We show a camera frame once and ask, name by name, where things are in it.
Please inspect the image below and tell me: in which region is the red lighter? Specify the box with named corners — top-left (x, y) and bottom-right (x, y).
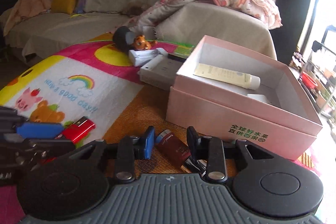
top-left (55, 117), bottom-right (96, 144)

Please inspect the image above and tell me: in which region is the pink floral blanket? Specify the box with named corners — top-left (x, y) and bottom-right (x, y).
top-left (127, 0), bottom-right (282, 34)

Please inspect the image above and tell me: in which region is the metal shelf rack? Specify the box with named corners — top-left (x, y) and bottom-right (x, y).
top-left (298, 25), bottom-right (335, 119)

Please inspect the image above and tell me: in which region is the white grey rectangular box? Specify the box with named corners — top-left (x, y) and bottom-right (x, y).
top-left (139, 55), bottom-right (183, 91)

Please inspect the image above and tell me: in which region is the white blister pack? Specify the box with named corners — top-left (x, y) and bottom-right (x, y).
top-left (128, 48), bottom-right (168, 67)

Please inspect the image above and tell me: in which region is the peach cloth on sofa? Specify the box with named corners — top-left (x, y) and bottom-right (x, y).
top-left (3, 0), bottom-right (52, 36)

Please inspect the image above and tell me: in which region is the black hair dryer nozzle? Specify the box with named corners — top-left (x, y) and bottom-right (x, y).
top-left (112, 26), bottom-right (135, 53)

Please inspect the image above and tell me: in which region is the red plastic basin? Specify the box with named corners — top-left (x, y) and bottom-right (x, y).
top-left (301, 72), bottom-right (318, 89)

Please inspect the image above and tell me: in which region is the cream lotion tube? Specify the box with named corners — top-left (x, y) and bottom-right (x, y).
top-left (194, 63), bottom-right (261, 90)

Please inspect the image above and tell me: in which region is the pink cardboard box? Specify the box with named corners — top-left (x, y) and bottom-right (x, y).
top-left (166, 36), bottom-right (322, 160)

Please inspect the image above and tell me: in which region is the dark red cosmetic tube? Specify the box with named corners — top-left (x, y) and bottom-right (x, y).
top-left (155, 130), bottom-right (206, 176)

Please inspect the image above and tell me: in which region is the orange animal figurine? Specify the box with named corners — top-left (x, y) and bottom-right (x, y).
top-left (132, 35), bottom-right (158, 51)

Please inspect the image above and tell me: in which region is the small white box in box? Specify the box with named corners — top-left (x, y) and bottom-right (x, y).
top-left (247, 94), bottom-right (271, 105)

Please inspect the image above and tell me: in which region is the beige covered sofa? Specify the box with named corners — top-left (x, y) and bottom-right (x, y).
top-left (1, 0), bottom-right (277, 59)

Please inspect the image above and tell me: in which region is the yellow cushion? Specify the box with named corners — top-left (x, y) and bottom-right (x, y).
top-left (51, 0), bottom-right (77, 15)

